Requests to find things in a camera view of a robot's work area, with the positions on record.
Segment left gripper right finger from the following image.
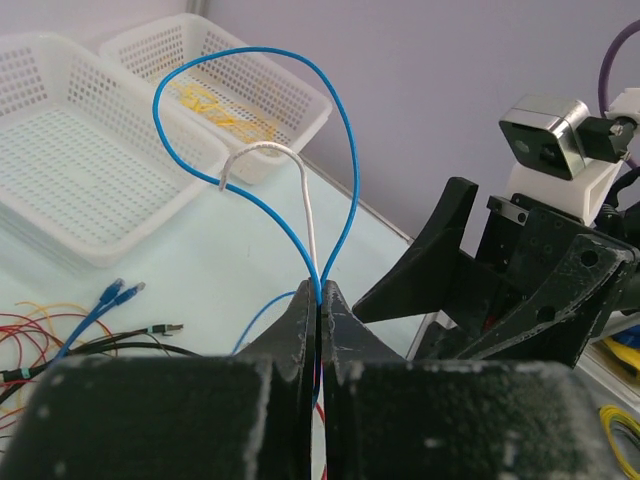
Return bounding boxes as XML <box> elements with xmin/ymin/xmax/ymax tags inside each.
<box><xmin>322</xmin><ymin>282</ymin><xmax>621</xmax><ymax>479</ymax></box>

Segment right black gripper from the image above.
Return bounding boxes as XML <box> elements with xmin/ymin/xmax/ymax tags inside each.
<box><xmin>352</xmin><ymin>177</ymin><xmax>639</xmax><ymax>368</ymax></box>

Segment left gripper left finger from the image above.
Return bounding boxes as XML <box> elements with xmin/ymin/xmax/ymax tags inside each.
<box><xmin>1</xmin><ymin>280</ymin><xmax>320</xmax><ymax>479</ymax></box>

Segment thin white wire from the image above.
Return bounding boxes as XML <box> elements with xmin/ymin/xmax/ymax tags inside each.
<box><xmin>218</xmin><ymin>140</ymin><xmax>321</xmax><ymax>480</ymax></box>

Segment thin blue wire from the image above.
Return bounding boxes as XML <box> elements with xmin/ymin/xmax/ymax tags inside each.
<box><xmin>152</xmin><ymin>46</ymin><xmax>361</xmax><ymax>401</ymax></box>

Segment right white plastic basket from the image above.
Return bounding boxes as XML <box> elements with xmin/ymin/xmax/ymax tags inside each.
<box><xmin>99</xmin><ymin>13</ymin><xmax>332</xmax><ymax>152</ymax></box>

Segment white plastic basket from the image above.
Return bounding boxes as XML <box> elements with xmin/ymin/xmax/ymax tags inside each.
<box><xmin>99</xmin><ymin>13</ymin><xmax>332</xmax><ymax>152</ymax></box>
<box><xmin>1</xmin><ymin>33</ymin><xmax>228</xmax><ymax>268</ymax></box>

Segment left white plastic basket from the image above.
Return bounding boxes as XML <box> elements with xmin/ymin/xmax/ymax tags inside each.
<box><xmin>1</xmin><ymin>33</ymin><xmax>228</xmax><ymax>268</ymax></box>

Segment red ethernet cable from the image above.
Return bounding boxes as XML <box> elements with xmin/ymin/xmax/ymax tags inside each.
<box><xmin>314</xmin><ymin>402</ymin><xmax>329</xmax><ymax>480</ymax></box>

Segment black cable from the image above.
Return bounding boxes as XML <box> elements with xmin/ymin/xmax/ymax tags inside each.
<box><xmin>0</xmin><ymin>322</ymin><xmax>201</xmax><ymax>386</ymax></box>

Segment coiled yellow green wire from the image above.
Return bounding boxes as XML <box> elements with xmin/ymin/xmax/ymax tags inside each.
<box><xmin>597</xmin><ymin>403</ymin><xmax>640</xmax><ymax>480</ymax></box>

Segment blue ethernet cable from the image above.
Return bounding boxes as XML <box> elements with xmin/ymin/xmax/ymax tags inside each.
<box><xmin>49</xmin><ymin>277</ymin><xmax>147</xmax><ymax>364</ymax></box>

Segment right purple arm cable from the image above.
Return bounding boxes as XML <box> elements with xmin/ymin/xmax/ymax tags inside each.
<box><xmin>598</xmin><ymin>17</ymin><xmax>640</xmax><ymax>169</ymax></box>

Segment red thin wire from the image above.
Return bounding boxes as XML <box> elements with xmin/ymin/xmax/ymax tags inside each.
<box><xmin>0</xmin><ymin>312</ymin><xmax>116</xmax><ymax>431</ymax></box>

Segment yellow wires in basket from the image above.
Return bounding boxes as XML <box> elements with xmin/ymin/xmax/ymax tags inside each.
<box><xmin>209</xmin><ymin>107</ymin><xmax>279</xmax><ymax>146</ymax></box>

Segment right aluminium corner post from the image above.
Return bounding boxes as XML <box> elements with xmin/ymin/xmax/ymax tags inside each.
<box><xmin>186</xmin><ymin>0</ymin><xmax>211</xmax><ymax>16</ymax></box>

